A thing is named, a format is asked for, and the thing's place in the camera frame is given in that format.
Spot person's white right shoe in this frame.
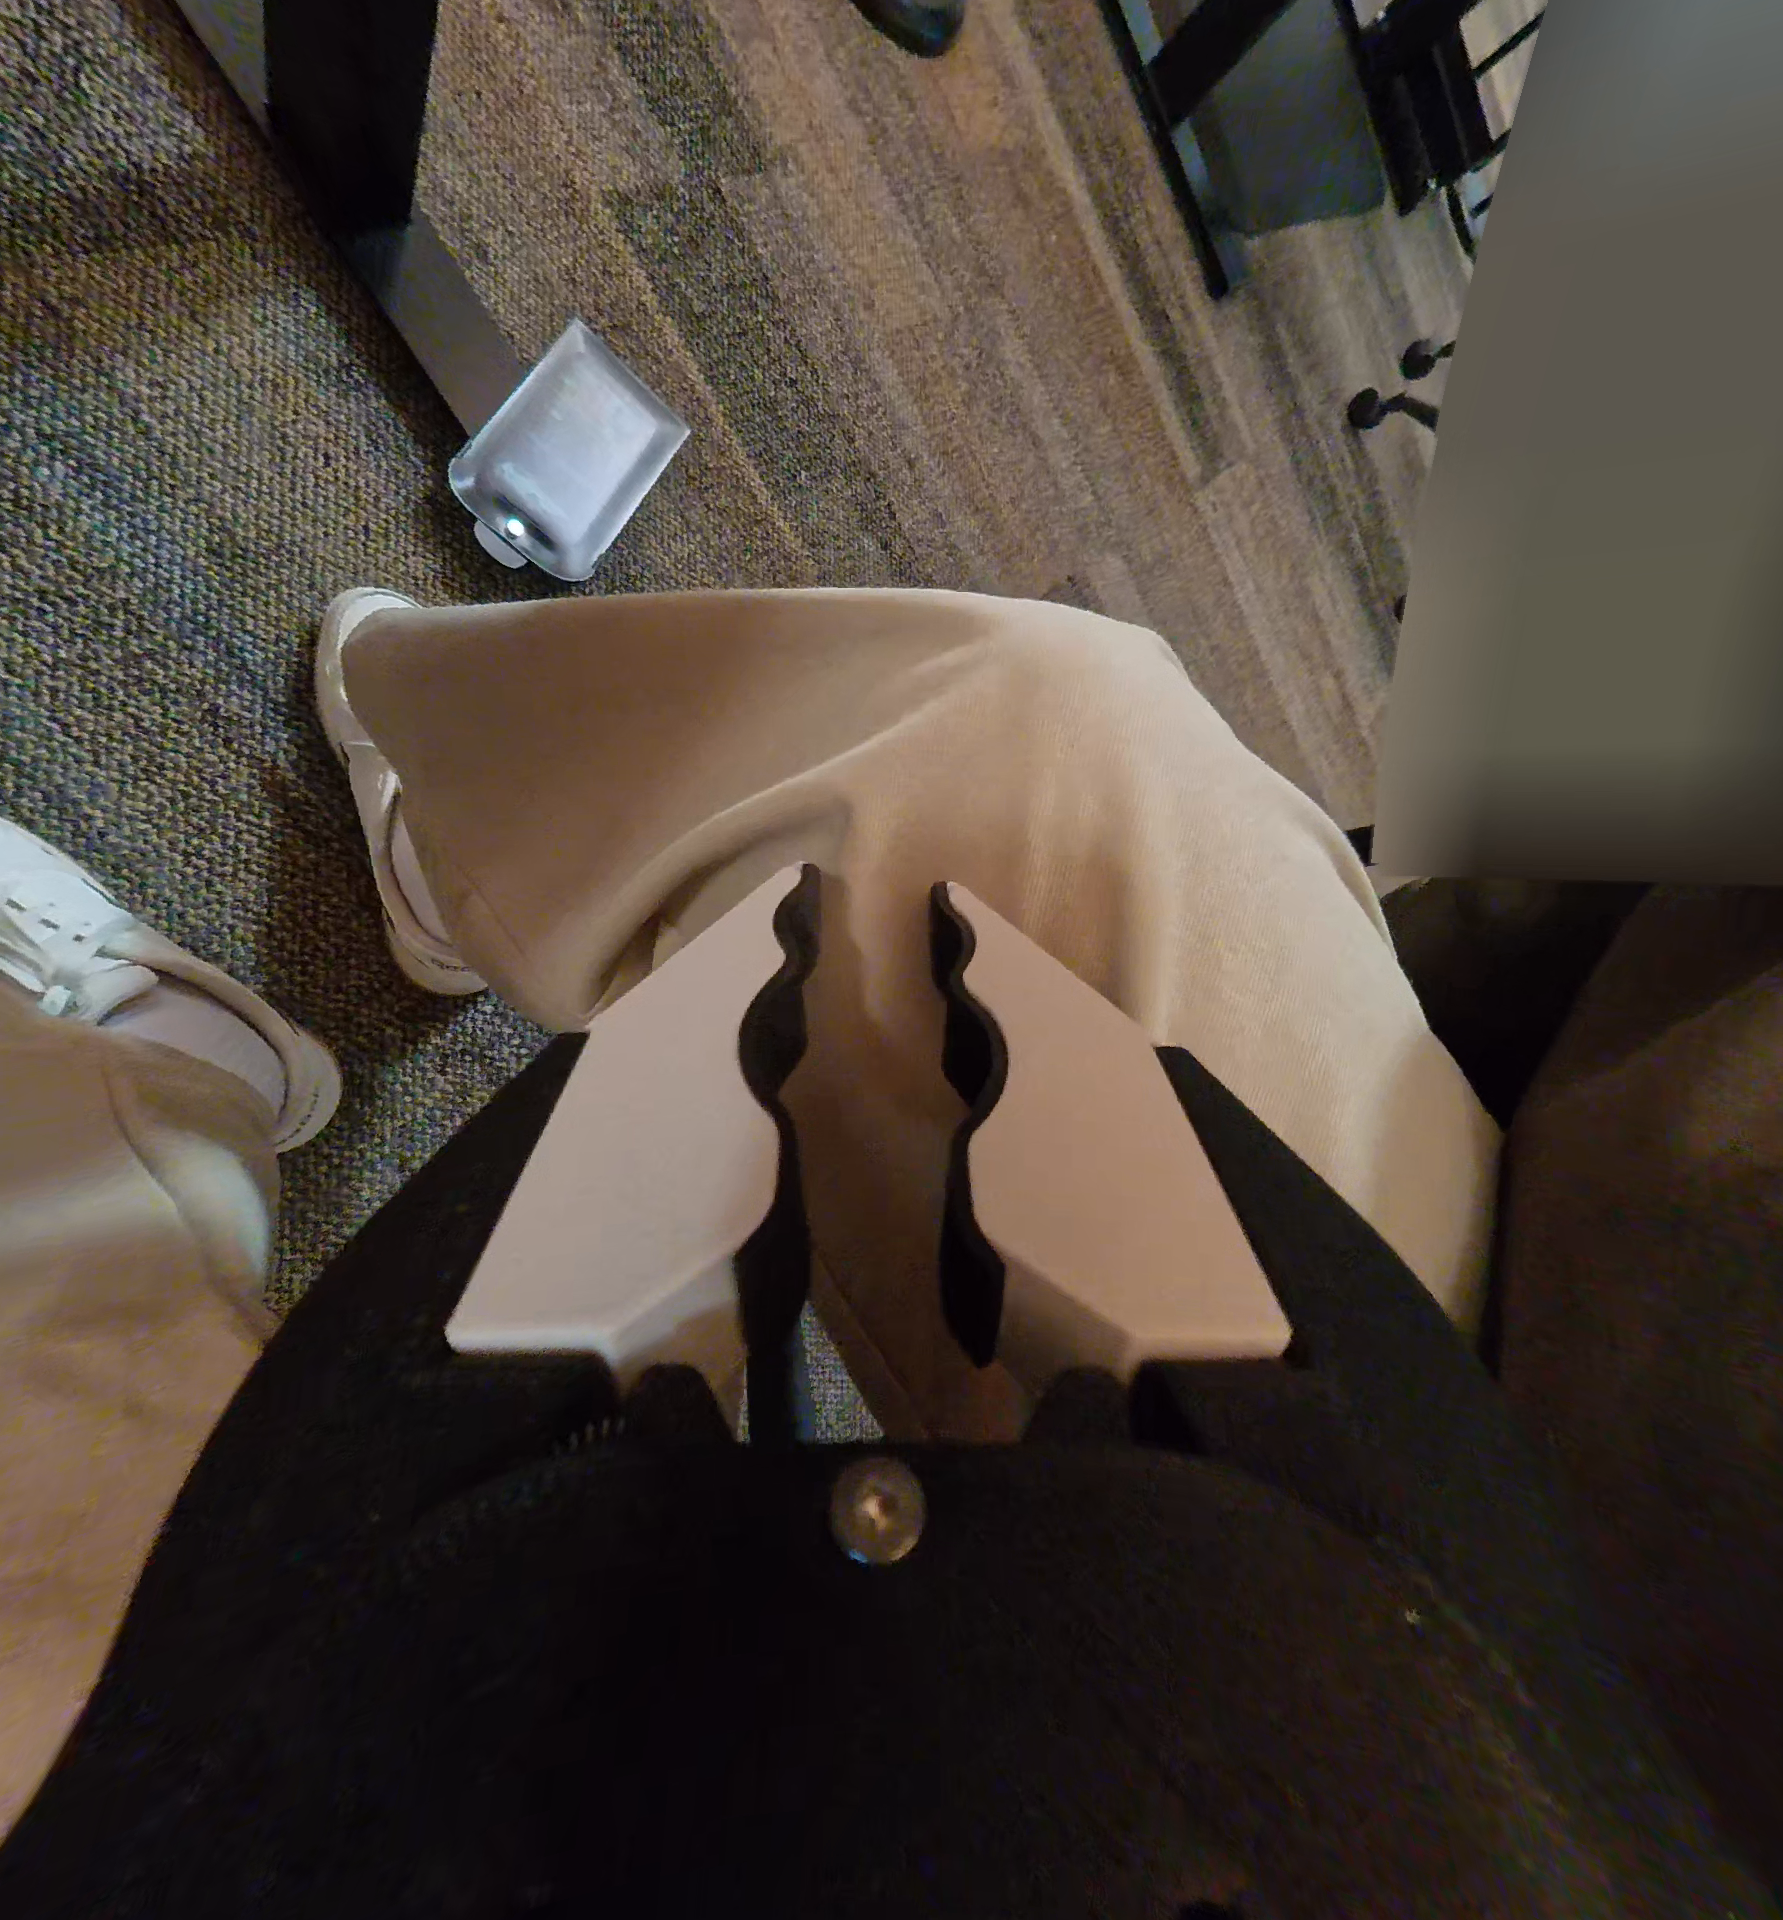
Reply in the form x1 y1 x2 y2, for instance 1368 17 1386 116
313 589 489 996

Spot clear plastic pouch with device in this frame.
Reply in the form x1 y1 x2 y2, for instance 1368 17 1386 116
449 319 689 582

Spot black desk leg with foot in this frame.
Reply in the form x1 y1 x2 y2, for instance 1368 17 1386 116
170 0 534 437

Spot dark grey bin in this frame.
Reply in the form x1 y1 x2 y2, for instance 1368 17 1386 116
1191 36 1392 237

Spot person's white shoe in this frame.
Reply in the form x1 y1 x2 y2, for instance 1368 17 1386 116
313 589 489 996
0 790 343 1153

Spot person's white left shoe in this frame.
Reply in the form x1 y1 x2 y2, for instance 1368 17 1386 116
0 790 343 1153

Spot person's leg beige pants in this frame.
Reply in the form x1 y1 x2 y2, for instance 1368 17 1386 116
0 952 285 1920
336 589 1505 1441

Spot person's right leg beige pants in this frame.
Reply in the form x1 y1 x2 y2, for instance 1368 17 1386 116
336 589 1505 1441

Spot black slanted desk leg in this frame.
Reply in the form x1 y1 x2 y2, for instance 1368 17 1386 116
1102 0 1297 296

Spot black office chair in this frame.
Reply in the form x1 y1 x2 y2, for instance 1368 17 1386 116
1349 337 1455 437

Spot black metal rack frame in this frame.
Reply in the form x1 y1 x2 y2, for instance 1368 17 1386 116
1341 0 1542 219

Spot person's left leg beige pants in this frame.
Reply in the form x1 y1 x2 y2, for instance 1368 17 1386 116
0 952 285 1920

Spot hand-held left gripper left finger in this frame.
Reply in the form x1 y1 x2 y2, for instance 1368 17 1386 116
444 861 825 1446

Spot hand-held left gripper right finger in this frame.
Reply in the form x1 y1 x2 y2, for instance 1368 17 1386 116
926 880 1294 1396

